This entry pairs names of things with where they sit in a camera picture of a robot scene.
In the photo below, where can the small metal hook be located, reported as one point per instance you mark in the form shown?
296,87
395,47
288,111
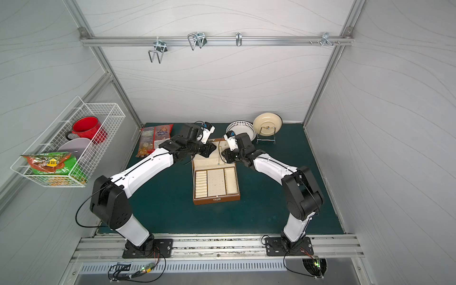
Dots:
238,37

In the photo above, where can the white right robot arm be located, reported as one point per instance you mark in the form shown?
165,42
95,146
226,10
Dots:
302,192

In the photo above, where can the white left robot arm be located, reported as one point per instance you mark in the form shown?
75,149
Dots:
110,199

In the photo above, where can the aluminium horizontal rail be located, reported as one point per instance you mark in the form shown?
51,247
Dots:
212,41

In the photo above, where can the chrome wire plate stand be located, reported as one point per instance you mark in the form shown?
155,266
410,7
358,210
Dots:
266,137

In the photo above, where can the brown jewelry box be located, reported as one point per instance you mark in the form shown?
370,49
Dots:
215,181

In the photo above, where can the metal double hook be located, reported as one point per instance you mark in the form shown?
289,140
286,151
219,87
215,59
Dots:
158,51

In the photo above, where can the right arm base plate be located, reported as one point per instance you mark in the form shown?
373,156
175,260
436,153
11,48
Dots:
288,245

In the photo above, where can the red snack bag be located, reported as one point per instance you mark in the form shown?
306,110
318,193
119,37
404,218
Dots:
151,138

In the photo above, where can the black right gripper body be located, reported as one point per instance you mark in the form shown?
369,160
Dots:
228,155

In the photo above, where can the white plate in basket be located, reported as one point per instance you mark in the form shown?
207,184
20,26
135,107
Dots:
76,146

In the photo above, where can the white bowl diamond pattern rim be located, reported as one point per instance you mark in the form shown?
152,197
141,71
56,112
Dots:
239,127

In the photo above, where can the red enamel mug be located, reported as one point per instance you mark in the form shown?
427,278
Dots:
88,127

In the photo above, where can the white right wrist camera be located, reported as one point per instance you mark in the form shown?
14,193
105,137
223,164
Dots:
230,138

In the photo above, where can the white wire wall basket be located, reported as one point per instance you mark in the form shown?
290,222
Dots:
53,137

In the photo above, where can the electronics board with wires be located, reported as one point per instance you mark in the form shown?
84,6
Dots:
122,272

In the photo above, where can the round floor port with wires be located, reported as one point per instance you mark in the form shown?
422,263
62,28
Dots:
314,266

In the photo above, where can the metal loop hook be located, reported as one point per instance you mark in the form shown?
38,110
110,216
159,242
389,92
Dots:
197,39

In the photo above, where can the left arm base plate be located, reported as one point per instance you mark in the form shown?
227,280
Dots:
153,247

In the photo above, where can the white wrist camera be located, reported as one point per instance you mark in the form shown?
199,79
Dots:
206,130
230,138

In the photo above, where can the metal hook right end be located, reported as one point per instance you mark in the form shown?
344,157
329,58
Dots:
325,41

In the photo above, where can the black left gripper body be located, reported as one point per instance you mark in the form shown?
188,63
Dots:
206,149

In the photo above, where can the green snack bag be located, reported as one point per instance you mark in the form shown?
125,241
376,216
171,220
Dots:
57,169

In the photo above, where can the cream speckled plate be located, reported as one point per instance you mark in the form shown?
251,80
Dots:
267,124

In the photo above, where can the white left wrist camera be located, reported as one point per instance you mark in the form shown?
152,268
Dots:
206,130

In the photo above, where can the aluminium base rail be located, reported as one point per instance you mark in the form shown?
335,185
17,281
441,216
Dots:
201,247

